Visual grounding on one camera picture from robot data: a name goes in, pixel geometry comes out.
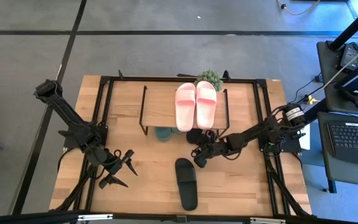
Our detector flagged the black floor cable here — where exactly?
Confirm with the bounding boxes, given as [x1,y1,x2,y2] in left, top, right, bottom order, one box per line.
[286,73,326,110]

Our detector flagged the black side table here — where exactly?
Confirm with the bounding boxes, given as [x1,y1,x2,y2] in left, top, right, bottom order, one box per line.
[317,40,358,114]

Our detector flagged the pink slide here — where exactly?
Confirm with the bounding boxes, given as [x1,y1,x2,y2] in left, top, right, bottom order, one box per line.
[195,80,218,130]
[175,82,196,133]

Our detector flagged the white cable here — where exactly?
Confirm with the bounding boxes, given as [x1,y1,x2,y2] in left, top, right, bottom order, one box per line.
[321,37,358,90]

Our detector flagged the black diagonal post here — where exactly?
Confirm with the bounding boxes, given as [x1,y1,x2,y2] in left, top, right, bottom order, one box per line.
[328,0,358,51]

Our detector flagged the yellow cable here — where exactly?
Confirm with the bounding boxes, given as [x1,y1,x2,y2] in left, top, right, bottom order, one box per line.
[277,0,321,16]

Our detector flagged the black table frame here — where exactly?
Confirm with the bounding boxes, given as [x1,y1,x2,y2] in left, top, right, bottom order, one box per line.
[50,70,312,217]

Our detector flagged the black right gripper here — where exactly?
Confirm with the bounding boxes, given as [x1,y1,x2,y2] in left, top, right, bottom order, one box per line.
[191,129,229,169]

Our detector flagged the black power adapter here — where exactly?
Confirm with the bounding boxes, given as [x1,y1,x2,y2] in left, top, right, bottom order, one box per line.
[340,43,358,71]

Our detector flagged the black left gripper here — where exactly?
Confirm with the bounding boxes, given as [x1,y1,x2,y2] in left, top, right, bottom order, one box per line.
[99,149,139,189]

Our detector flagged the wooden shelf black metal frame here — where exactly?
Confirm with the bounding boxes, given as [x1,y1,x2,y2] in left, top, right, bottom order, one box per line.
[139,85,231,137]

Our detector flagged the green succulent plant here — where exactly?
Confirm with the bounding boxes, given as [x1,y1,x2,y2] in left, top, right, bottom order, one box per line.
[196,69,224,92]

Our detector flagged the white paper sheet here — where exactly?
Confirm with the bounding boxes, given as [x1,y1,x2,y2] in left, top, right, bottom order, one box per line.
[299,132,311,151]

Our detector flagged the black slide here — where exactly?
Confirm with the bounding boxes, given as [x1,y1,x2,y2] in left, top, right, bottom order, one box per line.
[186,128,205,145]
[175,157,199,212]

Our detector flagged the black rig rail silver brackets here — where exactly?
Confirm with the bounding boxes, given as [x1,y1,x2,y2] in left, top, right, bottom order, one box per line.
[0,210,358,224]

